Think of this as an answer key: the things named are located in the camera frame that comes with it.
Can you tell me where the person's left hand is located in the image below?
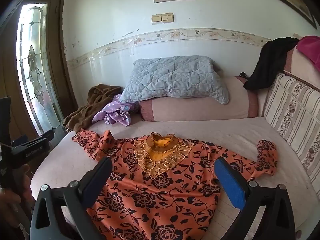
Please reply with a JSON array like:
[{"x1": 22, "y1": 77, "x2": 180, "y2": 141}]
[{"x1": 0, "y1": 164, "x2": 32, "y2": 214}]

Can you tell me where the black garment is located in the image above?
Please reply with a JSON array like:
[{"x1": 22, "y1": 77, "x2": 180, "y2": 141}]
[{"x1": 243, "y1": 37, "x2": 299, "y2": 90}]

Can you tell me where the striped floral cushion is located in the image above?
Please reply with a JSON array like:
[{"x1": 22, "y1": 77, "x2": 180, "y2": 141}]
[{"x1": 264, "y1": 73, "x2": 320, "y2": 193}]

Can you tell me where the pink bolster pillow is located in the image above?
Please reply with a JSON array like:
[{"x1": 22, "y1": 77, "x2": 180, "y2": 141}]
[{"x1": 139, "y1": 76, "x2": 259, "y2": 122}]

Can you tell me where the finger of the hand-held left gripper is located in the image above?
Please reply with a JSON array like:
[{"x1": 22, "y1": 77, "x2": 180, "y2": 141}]
[{"x1": 10, "y1": 129, "x2": 55, "y2": 153}]

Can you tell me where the brown garment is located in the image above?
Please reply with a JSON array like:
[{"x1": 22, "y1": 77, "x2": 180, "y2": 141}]
[{"x1": 63, "y1": 84, "x2": 123, "y2": 133}]

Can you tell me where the wooden door with stained glass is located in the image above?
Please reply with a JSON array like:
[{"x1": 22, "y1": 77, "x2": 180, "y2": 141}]
[{"x1": 0, "y1": 0, "x2": 78, "y2": 160}]

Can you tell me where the orange floral blouse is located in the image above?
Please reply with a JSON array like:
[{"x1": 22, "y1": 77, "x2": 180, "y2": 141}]
[{"x1": 72, "y1": 129, "x2": 278, "y2": 240}]

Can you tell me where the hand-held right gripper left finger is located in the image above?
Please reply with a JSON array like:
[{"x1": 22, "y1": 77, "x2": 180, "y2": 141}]
[{"x1": 29, "y1": 157, "x2": 113, "y2": 240}]

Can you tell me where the magenta cloth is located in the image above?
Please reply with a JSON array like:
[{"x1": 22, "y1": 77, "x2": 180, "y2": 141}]
[{"x1": 296, "y1": 35, "x2": 320, "y2": 65}]

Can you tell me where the grey quilted pillow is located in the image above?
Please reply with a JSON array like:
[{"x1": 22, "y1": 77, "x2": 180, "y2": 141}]
[{"x1": 120, "y1": 55, "x2": 230, "y2": 105}]

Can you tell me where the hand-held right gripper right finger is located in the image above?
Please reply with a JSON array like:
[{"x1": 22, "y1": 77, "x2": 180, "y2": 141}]
[{"x1": 214, "y1": 157, "x2": 297, "y2": 240}]

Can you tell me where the dark wooden picture frame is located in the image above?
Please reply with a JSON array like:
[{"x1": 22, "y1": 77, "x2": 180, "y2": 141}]
[{"x1": 235, "y1": 0, "x2": 318, "y2": 29}]

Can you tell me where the pink upholstered backrest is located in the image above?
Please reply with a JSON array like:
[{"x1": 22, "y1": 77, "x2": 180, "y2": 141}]
[{"x1": 284, "y1": 47, "x2": 320, "y2": 90}]

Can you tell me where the purple floral garment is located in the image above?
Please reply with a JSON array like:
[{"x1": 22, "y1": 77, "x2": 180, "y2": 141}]
[{"x1": 92, "y1": 93, "x2": 140, "y2": 126}]

